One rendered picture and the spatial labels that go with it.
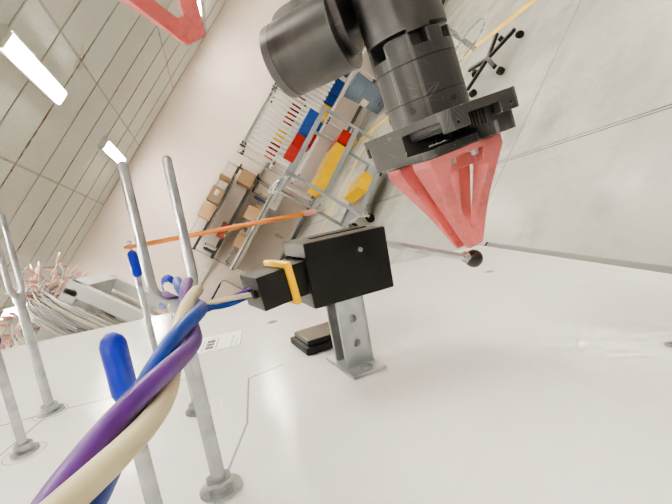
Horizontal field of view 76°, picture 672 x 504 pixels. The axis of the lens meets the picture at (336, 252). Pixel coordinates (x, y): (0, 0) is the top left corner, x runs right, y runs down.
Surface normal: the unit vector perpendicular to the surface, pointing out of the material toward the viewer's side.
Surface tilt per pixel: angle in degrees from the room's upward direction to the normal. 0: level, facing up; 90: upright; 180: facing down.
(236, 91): 90
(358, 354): 99
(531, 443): 50
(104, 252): 90
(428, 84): 81
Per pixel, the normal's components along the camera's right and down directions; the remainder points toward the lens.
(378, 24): -0.68, 0.38
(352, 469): -0.18, -0.97
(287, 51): -0.37, 0.36
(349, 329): 0.40, 0.05
